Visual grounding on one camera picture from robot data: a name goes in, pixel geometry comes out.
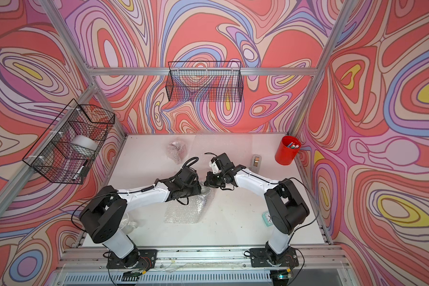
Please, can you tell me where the small green alarm clock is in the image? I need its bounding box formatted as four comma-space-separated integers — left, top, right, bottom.
262, 212, 273, 227

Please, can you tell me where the black marker in basket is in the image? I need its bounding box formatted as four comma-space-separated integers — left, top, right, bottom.
74, 166, 89, 179

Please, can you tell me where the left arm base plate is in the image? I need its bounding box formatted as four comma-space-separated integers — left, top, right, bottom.
104, 249, 157, 271

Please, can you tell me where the flat bubble wrap sheet stack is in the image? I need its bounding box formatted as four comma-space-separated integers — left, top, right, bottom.
188, 133, 253, 170

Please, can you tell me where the black wire basket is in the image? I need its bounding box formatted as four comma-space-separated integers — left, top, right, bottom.
165, 60, 244, 103
22, 100, 116, 185

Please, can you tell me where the black wire basket back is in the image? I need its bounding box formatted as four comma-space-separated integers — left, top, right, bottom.
165, 60, 244, 103

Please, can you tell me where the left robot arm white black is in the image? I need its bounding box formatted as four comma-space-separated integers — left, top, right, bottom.
79, 166, 201, 270

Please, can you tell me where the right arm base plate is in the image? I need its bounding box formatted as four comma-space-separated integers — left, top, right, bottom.
244, 247, 300, 269

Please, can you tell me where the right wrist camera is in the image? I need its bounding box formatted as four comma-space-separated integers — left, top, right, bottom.
210, 153, 235, 175

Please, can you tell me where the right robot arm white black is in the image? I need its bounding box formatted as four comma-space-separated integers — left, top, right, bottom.
204, 165, 310, 266

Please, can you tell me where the red pen holder cup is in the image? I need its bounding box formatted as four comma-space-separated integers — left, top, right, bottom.
275, 135, 301, 166

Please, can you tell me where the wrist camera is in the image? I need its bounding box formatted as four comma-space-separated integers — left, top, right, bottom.
210, 153, 235, 175
176, 166, 199, 184

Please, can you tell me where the bubble wrap sheet around mug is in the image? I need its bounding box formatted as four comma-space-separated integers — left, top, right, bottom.
166, 138, 188, 164

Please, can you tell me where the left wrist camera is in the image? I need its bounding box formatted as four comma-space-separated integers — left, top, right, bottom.
176, 166, 199, 184

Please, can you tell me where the black wire basket left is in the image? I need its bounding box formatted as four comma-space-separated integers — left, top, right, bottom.
22, 100, 116, 185

